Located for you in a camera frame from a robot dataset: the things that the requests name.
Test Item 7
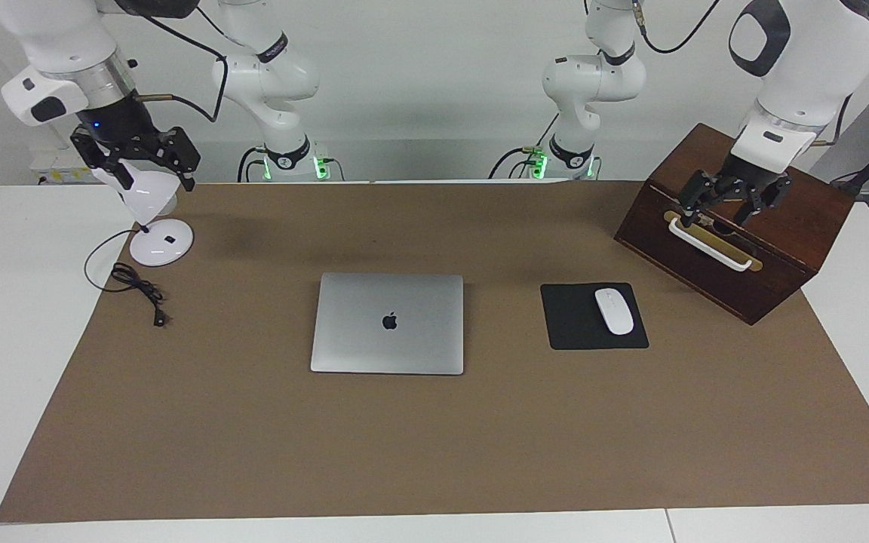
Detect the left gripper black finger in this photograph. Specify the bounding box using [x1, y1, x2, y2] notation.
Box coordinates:
[677, 170, 726, 229]
[736, 177, 791, 227]

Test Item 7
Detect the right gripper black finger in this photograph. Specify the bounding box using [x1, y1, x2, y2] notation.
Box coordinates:
[70, 128, 135, 191]
[159, 127, 201, 191]

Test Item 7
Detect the silver grey laptop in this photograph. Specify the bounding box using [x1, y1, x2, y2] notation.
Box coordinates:
[310, 273, 465, 376]

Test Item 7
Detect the dark brown wooden box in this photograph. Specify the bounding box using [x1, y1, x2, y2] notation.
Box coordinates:
[614, 123, 856, 326]

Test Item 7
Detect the white desk lamp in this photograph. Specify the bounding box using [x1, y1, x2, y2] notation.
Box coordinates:
[94, 158, 195, 267]

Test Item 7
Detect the white computer mouse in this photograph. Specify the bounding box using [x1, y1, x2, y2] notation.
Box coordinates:
[594, 288, 634, 336]

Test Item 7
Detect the black mouse pad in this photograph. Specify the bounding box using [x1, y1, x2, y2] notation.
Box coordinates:
[540, 283, 649, 351]

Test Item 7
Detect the brown table mat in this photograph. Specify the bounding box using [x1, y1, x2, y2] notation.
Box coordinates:
[0, 181, 869, 523]

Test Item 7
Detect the white wall power strip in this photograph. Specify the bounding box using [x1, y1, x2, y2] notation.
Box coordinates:
[29, 149, 94, 186]

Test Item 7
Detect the white box handle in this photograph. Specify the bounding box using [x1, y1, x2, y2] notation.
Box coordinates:
[667, 216, 754, 272]

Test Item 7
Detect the black right arm base cable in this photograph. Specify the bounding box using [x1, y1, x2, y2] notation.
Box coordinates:
[236, 147, 268, 183]

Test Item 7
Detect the black arm base cable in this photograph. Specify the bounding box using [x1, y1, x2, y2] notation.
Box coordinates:
[488, 113, 560, 180]
[236, 147, 268, 183]

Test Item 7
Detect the black lamp power cable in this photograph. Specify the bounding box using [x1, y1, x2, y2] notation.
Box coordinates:
[84, 229, 170, 327]

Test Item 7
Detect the black left arm base cable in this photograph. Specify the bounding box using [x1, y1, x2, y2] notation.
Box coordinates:
[488, 113, 560, 180]

